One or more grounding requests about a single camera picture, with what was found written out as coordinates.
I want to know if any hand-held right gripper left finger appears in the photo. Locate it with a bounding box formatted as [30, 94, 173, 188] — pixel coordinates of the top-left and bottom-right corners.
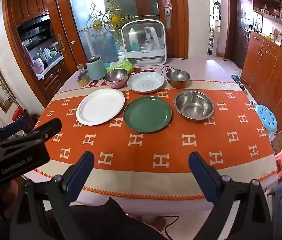
[10, 151, 95, 240]

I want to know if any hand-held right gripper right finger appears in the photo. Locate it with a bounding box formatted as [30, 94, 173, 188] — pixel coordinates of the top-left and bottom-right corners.
[188, 151, 274, 240]

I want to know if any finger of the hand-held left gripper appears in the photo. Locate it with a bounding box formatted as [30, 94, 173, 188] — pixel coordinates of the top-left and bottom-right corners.
[0, 119, 25, 143]
[34, 117, 63, 142]

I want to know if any green plate white rim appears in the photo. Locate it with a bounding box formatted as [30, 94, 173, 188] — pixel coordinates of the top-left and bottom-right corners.
[76, 88, 126, 126]

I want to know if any large steel bowl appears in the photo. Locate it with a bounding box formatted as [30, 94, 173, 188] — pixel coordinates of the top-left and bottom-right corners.
[173, 91, 214, 122]

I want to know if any pink steel bowl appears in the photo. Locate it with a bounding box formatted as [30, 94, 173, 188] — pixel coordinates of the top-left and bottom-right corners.
[103, 69, 128, 89]

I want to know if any copper steel bowl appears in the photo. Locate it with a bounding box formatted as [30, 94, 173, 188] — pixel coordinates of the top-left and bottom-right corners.
[166, 69, 190, 89]

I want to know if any small white patterned plate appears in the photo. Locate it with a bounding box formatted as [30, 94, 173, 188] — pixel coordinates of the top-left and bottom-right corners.
[127, 71, 165, 94]

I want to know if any wooden kitchen cabinet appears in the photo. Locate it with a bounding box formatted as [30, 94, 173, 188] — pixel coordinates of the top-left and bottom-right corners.
[2, 0, 71, 108]

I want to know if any yellow round tin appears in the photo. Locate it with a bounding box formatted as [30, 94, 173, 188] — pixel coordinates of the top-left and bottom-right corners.
[77, 70, 90, 87]

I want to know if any pink patterned pot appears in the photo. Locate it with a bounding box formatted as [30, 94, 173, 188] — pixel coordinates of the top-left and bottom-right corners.
[32, 57, 44, 72]

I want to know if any orange patterned tablecloth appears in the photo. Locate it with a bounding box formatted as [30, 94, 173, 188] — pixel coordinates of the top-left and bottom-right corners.
[32, 79, 279, 201]

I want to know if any mint green canister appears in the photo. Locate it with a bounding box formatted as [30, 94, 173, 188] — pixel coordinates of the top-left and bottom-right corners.
[86, 56, 106, 86]

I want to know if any blue plastic stool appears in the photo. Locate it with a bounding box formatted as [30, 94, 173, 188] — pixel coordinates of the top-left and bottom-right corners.
[254, 104, 277, 140]

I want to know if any green tissue pack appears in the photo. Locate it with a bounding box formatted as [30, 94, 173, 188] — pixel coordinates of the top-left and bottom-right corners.
[106, 61, 134, 74]

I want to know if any white printed table cover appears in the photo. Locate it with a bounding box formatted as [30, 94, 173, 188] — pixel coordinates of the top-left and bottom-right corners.
[22, 58, 279, 220]

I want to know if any white bottle with green label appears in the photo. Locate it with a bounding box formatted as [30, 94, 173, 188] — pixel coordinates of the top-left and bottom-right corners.
[128, 27, 139, 52]

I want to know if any tall wooden cabinet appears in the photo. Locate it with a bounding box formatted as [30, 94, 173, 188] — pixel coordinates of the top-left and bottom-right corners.
[241, 0, 282, 128]

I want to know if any clear spray bottle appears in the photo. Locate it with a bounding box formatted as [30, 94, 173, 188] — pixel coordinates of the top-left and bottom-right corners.
[143, 34, 156, 50]

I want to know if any dark wooden door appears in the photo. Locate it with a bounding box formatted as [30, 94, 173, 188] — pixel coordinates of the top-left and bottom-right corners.
[227, 0, 252, 69]

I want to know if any glass sliding door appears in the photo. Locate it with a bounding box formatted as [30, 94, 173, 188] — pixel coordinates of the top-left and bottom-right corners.
[43, 0, 189, 63]

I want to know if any recessed wall niche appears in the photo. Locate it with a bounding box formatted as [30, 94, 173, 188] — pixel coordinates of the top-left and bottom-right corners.
[0, 64, 16, 113]

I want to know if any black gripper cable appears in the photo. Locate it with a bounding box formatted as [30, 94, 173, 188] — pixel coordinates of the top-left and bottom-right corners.
[156, 215, 181, 240]

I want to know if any white storage box with handle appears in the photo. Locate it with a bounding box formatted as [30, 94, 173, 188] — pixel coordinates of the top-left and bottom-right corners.
[121, 20, 167, 66]

